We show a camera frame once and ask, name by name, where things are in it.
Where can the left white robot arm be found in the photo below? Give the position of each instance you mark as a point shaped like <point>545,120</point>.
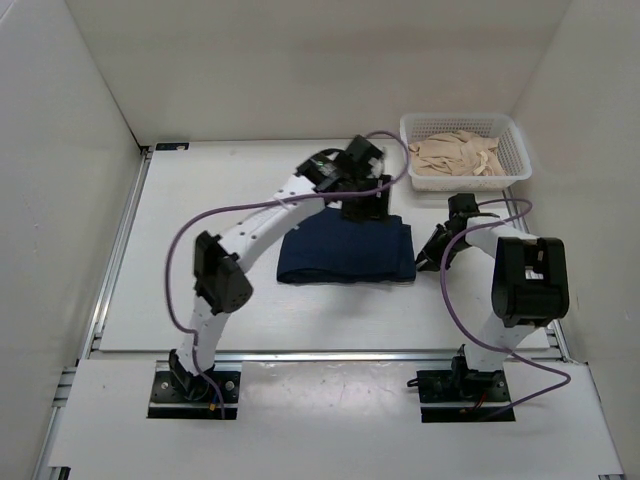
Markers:
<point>221,262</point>

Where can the blue label sticker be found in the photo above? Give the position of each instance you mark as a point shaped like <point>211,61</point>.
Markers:
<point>172,146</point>

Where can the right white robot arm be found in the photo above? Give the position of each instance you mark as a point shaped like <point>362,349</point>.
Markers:
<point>529,290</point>

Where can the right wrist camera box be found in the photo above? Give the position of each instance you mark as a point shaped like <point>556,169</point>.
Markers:
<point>462,204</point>

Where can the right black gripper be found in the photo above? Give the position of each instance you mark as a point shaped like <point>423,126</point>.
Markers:
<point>430,251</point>

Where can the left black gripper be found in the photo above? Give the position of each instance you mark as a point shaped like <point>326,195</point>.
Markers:
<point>376,208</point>

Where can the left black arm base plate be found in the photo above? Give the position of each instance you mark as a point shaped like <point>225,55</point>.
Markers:
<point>169,400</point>

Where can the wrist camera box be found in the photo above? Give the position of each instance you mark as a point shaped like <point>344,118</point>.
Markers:
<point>462,204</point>
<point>362,159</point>

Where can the white plastic mesh basket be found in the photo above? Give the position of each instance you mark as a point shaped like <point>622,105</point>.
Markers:
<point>511,152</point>

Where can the dark blue denim trousers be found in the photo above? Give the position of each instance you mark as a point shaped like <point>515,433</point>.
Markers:
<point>327,248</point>

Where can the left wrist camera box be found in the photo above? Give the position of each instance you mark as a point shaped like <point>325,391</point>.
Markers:
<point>362,159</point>

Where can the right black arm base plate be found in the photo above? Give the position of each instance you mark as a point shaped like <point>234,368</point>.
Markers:
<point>453,397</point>

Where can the beige trousers in basket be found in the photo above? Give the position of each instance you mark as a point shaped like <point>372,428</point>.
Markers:
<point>456,154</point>

